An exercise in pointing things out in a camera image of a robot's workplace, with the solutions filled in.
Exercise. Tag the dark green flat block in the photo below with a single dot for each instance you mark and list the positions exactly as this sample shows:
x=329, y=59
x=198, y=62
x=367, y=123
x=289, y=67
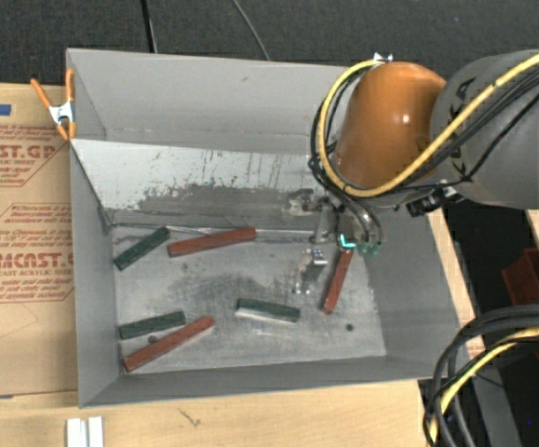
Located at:
x=141, y=248
x=269, y=310
x=152, y=324

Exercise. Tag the grey metal bin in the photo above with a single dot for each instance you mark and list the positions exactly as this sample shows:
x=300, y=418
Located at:
x=204, y=291

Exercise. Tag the brown cardboard board red print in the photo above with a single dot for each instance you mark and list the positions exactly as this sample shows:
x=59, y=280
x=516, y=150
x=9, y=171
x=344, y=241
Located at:
x=27, y=324

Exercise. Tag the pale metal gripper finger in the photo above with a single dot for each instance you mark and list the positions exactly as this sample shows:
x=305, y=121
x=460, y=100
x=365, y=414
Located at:
x=300, y=203
x=313, y=268

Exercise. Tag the red-brown flat block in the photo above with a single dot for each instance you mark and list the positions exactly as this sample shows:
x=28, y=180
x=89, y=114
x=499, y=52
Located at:
x=169, y=344
x=337, y=281
x=211, y=241

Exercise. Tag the black cylinder on white bracket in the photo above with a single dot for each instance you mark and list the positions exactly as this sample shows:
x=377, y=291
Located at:
x=421, y=206

